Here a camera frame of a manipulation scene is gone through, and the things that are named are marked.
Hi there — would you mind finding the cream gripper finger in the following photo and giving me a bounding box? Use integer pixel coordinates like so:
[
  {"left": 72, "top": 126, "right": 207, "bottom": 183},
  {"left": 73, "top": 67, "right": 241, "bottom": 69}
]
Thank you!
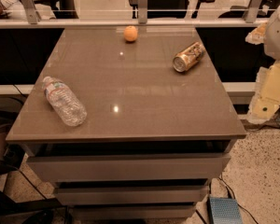
[
  {"left": 248, "top": 61, "right": 280, "bottom": 120},
  {"left": 245, "top": 23, "right": 267, "bottom": 45}
]

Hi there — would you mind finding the clear plastic water bottle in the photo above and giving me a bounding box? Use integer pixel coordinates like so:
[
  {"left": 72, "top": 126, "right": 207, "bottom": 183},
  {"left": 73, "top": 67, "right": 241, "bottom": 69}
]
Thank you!
[{"left": 42, "top": 77, "right": 87, "bottom": 127}]

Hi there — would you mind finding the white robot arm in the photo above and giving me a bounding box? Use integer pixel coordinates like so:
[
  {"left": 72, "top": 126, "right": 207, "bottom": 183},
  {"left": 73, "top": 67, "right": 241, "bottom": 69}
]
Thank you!
[{"left": 245, "top": 6, "right": 280, "bottom": 124}]

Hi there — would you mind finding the gold soda can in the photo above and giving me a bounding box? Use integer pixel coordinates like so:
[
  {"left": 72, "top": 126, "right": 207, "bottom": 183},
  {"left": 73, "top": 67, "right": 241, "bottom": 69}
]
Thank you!
[{"left": 173, "top": 42, "right": 205, "bottom": 73}]

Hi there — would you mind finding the black office chair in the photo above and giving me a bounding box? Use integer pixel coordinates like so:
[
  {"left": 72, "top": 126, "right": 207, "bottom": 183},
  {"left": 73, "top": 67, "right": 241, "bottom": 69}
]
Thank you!
[{"left": 129, "top": 0, "right": 216, "bottom": 19}]

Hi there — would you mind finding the orange fruit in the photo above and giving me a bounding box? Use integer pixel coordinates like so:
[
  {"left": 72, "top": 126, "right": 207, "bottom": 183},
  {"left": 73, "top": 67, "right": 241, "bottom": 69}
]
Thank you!
[{"left": 123, "top": 26, "right": 138, "bottom": 42}]

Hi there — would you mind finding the glass partition railing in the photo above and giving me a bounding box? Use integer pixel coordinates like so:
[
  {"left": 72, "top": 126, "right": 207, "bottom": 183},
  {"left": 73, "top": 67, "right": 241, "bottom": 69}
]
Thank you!
[{"left": 0, "top": 0, "right": 280, "bottom": 27}]

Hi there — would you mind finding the black cable on floor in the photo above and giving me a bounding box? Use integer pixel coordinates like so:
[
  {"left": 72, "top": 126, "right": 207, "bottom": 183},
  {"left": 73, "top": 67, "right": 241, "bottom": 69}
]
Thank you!
[{"left": 217, "top": 175, "right": 255, "bottom": 220}]

